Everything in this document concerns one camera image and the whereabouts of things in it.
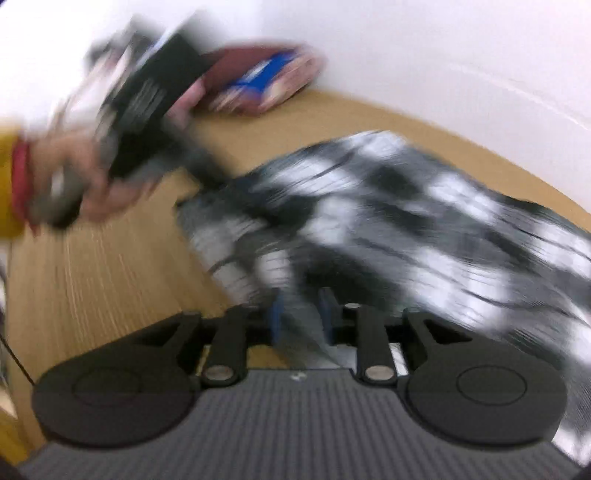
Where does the black white plaid shirt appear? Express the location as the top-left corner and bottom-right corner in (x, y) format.
(177, 131), (590, 464)

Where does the person left hand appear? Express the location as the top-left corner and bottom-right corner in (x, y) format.
(27, 129), (159, 225)

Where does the white garment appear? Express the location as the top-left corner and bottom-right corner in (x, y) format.
(50, 45), (132, 133)

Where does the maroon blue printed garment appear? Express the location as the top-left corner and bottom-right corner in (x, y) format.
(199, 43), (325, 116)

